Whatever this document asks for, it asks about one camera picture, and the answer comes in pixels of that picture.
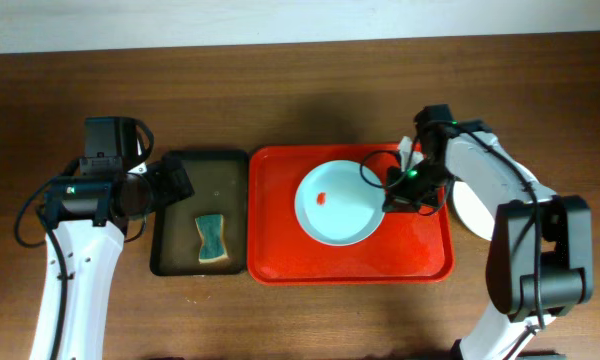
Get red plastic tray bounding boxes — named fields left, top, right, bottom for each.
left=247, top=143, right=455, bottom=285

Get light blue plate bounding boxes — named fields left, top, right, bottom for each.
left=294, top=160, right=386, bottom=247

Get black rectangular tray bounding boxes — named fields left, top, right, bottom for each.
left=149, top=150, right=249, bottom=277

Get green yellow sponge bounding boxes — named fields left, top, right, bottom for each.
left=195, top=214, right=228, bottom=263

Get white plate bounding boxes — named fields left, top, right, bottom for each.
left=451, top=162, right=541, bottom=242

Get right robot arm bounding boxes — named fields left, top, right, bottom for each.
left=383, top=120, right=593, bottom=360

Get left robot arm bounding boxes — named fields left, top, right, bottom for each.
left=30, top=154, right=194, bottom=359

